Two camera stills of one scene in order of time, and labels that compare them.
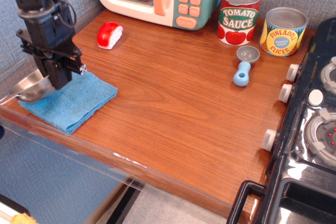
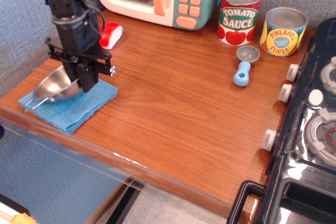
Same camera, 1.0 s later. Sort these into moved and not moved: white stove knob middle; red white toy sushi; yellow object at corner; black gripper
Moved: black gripper
Not moved: yellow object at corner; white stove knob middle; red white toy sushi
